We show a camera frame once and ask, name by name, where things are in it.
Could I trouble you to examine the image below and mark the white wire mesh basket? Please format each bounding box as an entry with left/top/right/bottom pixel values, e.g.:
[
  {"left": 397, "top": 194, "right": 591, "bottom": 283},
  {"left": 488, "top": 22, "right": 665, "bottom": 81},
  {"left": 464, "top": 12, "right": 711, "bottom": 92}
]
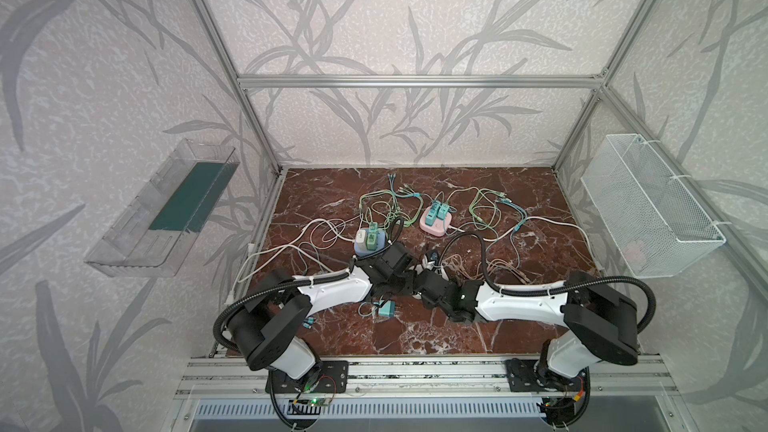
[{"left": 581, "top": 134, "right": 726, "bottom": 278}]

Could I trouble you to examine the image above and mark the green cable bundle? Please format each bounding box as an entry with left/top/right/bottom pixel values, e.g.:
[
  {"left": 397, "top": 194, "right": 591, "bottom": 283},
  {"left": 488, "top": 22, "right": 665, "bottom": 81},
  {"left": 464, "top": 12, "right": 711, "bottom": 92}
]
[
  {"left": 452, "top": 187, "right": 529, "bottom": 235},
  {"left": 357, "top": 187, "right": 425, "bottom": 230}
]

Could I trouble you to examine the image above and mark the pink power strip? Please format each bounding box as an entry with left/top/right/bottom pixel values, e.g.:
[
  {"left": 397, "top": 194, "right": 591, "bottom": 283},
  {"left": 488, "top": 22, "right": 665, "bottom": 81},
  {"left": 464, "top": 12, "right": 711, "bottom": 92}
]
[{"left": 419, "top": 202, "right": 452, "bottom": 237}]

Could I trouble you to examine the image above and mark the blue power strip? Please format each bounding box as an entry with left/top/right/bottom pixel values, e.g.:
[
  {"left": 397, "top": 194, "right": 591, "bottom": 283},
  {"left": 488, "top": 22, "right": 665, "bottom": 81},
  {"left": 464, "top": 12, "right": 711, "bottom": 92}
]
[{"left": 353, "top": 228, "right": 387, "bottom": 257}]

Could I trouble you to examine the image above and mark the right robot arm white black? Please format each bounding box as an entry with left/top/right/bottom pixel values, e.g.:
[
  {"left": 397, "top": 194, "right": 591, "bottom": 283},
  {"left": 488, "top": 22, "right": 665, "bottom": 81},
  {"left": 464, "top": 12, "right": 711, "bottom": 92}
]
[{"left": 414, "top": 271, "right": 657, "bottom": 379}]

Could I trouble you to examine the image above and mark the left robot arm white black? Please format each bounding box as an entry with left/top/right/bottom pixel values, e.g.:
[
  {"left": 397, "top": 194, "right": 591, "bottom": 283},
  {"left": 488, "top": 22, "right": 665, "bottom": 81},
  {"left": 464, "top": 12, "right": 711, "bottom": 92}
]
[{"left": 212, "top": 242, "right": 415, "bottom": 380}]

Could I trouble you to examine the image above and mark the clear plastic wall bin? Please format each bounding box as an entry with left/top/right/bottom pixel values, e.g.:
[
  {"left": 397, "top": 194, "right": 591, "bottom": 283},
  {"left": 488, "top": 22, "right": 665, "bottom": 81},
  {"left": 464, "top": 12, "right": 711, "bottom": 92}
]
[{"left": 85, "top": 139, "right": 240, "bottom": 278}]

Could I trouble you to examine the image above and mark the white power cord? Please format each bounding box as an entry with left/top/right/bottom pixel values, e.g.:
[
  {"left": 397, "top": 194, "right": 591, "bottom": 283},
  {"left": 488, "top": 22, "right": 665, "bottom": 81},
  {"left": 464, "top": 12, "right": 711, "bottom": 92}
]
[{"left": 230, "top": 217, "right": 361, "bottom": 289}]

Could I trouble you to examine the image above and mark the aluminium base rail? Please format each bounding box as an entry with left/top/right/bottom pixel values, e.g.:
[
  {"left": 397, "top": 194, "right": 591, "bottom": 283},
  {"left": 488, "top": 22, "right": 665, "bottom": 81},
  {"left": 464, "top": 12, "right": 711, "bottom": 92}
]
[{"left": 174, "top": 355, "right": 680, "bottom": 400}]

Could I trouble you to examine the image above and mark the green cable bundle left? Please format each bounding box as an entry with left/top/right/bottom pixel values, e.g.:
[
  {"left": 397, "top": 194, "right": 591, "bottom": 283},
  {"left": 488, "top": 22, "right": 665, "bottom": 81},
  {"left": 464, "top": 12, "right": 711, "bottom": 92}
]
[{"left": 357, "top": 187, "right": 425, "bottom": 230}]

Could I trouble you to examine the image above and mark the green cable bundle right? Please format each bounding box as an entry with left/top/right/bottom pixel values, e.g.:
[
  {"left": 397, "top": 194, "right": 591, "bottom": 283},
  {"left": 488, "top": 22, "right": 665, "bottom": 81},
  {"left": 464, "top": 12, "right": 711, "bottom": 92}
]
[{"left": 452, "top": 187, "right": 529, "bottom": 235}]

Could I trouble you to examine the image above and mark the teal charger plug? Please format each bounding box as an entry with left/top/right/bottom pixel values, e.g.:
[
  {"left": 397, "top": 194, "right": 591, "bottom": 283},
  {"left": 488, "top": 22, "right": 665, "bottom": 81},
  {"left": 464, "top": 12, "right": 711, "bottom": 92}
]
[{"left": 376, "top": 301, "right": 396, "bottom": 318}]

